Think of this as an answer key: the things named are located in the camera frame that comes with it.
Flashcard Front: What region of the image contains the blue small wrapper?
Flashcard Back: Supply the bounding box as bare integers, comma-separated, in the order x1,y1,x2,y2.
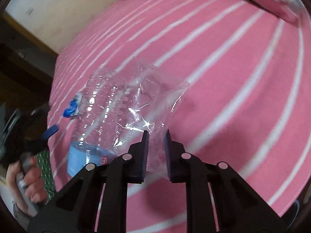
63,91,83,118

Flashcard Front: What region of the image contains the clear plastic water bottle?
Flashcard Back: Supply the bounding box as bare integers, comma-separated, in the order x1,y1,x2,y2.
67,66,149,177

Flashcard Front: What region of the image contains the person's left hand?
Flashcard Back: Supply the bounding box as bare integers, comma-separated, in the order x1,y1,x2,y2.
6,156,48,217

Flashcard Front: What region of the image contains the pink striped bed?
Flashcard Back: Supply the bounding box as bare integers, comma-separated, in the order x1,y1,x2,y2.
47,0,311,233

